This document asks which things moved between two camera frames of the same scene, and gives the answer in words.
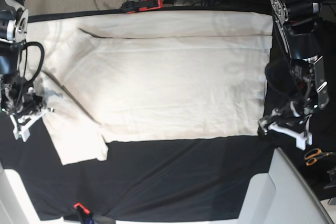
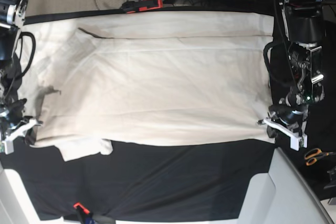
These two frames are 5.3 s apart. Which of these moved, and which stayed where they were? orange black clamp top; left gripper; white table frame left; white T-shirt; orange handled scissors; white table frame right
Moved: white T-shirt; left gripper
Stayed: white table frame left; orange handled scissors; white table frame right; orange black clamp top
